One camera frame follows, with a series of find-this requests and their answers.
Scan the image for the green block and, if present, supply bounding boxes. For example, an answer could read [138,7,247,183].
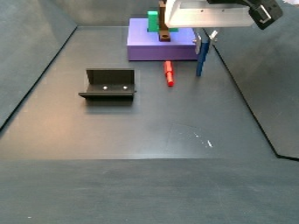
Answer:
[147,10,166,32]

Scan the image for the purple block board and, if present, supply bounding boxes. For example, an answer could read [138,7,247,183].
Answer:
[126,18,196,61]

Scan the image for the brown wooden piece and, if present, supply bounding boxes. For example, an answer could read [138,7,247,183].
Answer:
[158,0,171,42]

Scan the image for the red peg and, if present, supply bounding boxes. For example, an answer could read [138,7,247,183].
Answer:
[163,60,174,87]

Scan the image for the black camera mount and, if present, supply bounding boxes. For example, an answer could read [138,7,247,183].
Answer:
[207,0,283,30]

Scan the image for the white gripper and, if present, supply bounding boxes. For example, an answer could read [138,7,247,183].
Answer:
[164,0,255,54]

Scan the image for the blue hexagonal peg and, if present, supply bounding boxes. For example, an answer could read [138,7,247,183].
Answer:
[196,40,211,76]

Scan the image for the black metal bracket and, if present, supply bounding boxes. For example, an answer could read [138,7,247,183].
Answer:
[79,68,136,99]

